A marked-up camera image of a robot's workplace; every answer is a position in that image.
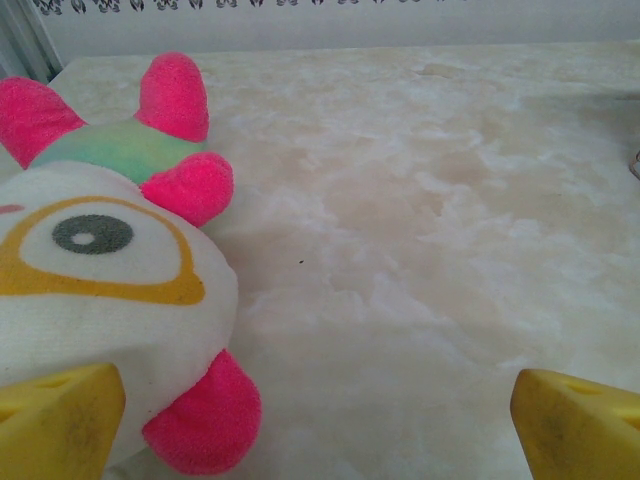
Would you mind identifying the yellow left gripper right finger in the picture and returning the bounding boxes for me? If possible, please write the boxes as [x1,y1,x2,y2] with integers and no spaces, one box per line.
[509,368,640,480]

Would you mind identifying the white pink green plush toy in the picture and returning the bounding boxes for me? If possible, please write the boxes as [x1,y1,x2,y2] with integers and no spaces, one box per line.
[0,51,264,476]

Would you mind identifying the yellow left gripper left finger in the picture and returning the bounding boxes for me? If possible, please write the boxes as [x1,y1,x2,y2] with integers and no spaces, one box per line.
[0,363,126,480]

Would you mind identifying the aluminium frame post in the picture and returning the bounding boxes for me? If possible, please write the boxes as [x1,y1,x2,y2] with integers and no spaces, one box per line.
[0,0,65,82]

